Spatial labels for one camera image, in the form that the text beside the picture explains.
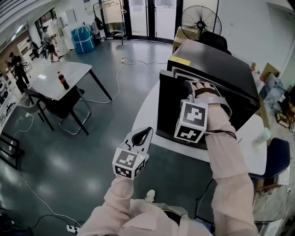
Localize person's right hand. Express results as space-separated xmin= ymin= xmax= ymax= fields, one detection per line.
xmin=192 ymin=82 xmax=221 ymax=97

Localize blue wrapped bundle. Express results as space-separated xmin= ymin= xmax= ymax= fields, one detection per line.
xmin=71 ymin=25 xmax=96 ymax=55

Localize dark blue chair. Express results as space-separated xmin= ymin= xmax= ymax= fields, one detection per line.
xmin=248 ymin=137 xmax=291 ymax=192

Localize black mini fridge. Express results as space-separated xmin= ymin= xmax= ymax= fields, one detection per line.
xmin=167 ymin=39 xmax=261 ymax=135

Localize black metal frame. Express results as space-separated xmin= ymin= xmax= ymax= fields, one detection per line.
xmin=0 ymin=132 xmax=26 ymax=171

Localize person's leg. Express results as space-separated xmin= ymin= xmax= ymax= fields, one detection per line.
xmin=138 ymin=200 xmax=192 ymax=222

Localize black cantilever chair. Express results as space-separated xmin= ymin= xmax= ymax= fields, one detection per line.
xmin=38 ymin=87 xmax=92 ymax=136

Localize black office chair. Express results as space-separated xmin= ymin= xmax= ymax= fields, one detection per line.
xmin=198 ymin=31 xmax=232 ymax=56

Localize white box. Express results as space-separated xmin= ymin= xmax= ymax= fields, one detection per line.
xmin=277 ymin=165 xmax=291 ymax=186

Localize person's torso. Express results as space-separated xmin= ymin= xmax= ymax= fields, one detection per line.
xmin=119 ymin=199 xmax=215 ymax=236

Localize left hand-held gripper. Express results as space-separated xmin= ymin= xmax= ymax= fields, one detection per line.
xmin=112 ymin=126 xmax=154 ymax=180

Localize brown cardboard sheet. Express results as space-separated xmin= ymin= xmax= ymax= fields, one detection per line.
xmin=261 ymin=62 xmax=282 ymax=80

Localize grey chair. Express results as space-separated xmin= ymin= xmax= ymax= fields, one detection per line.
xmin=17 ymin=88 xmax=55 ymax=132

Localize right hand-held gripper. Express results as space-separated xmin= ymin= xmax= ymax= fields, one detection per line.
xmin=174 ymin=80 xmax=233 ymax=144

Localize grey marbled panel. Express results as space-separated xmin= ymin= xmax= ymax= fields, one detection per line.
xmin=259 ymin=73 xmax=287 ymax=108

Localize translucent cup with pale lid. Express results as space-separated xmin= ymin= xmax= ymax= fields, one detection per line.
xmin=251 ymin=128 xmax=271 ymax=148

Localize person's right forearm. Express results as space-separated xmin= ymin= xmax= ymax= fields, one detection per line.
xmin=204 ymin=105 xmax=259 ymax=236

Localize black coat rack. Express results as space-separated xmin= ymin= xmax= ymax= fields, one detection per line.
xmin=93 ymin=0 xmax=130 ymax=46

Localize dark wrist band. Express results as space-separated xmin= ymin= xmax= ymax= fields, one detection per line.
xmin=204 ymin=130 xmax=237 ymax=141

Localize dark device with blue screen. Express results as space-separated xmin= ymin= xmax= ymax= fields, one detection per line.
xmin=195 ymin=218 xmax=214 ymax=231

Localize black framed glass doors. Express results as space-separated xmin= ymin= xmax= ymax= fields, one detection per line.
xmin=123 ymin=0 xmax=184 ymax=41

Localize wooden frame stand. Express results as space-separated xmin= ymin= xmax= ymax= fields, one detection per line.
xmin=275 ymin=108 xmax=291 ymax=129

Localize black bag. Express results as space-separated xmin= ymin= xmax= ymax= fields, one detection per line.
xmin=94 ymin=15 xmax=105 ymax=31

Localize large cardboard box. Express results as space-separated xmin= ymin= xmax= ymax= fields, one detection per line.
xmin=172 ymin=26 xmax=201 ymax=54

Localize white appliance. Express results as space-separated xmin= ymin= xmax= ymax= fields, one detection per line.
xmin=254 ymin=218 xmax=284 ymax=236

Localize white storage cabinets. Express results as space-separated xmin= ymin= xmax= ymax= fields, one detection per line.
xmin=49 ymin=9 xmax=77 ymax=50

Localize white floor cable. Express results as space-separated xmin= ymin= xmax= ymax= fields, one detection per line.
xmin=84 ymin=59 xmax=169 ymax=104
xmin=10 ymin=113 xmax=84 ymax=228

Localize black cable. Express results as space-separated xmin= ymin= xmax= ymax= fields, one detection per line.
xmin=195 ymin=178 xmax=216 ymax=218

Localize black pedestal fan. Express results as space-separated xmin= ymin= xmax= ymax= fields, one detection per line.
xmin=181 ymin=6 xmax=222 ymax=38

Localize grey table with black legs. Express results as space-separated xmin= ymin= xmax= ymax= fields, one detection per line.
xmin=31 ymin=61 xmax=113 ymax=101

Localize black monitor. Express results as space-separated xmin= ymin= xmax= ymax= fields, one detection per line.
xmin=284 ymin=85 xmax=295 ymax=105

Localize person's left forearm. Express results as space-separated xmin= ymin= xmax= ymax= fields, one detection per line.
xmin=78 ymin=177 xmax=136 ymax=236

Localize cola bottle with red cap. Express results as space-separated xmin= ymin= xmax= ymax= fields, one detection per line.
xmin=57 ymin=71 xmax=70 ymax=90

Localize white rounded table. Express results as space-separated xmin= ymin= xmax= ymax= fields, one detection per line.
xmin=132 ymin=86 xmax=268 ymax=176

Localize person's white shoe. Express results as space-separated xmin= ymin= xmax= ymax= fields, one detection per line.
xmin=145 ymin=189 xmax=156 ymax=204

